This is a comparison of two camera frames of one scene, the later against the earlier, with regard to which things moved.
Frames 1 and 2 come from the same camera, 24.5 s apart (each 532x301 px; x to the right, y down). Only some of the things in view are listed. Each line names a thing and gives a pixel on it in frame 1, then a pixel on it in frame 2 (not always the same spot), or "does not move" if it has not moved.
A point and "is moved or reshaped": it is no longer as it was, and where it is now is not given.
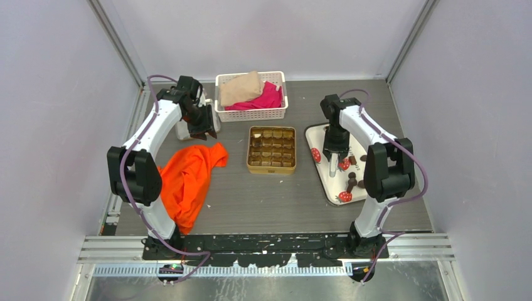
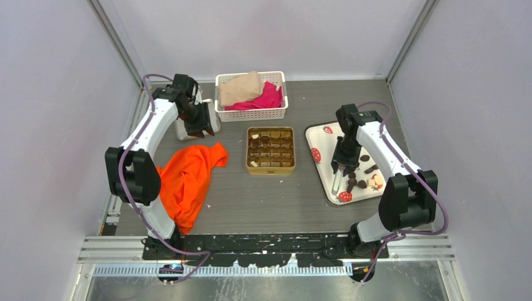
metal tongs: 333,165 is moved or reshaped
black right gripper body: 337,139 to 347,152
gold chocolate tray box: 271,150 does not move
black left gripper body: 199,121 does not move
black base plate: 268,249 does not move
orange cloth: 185,174 does not move
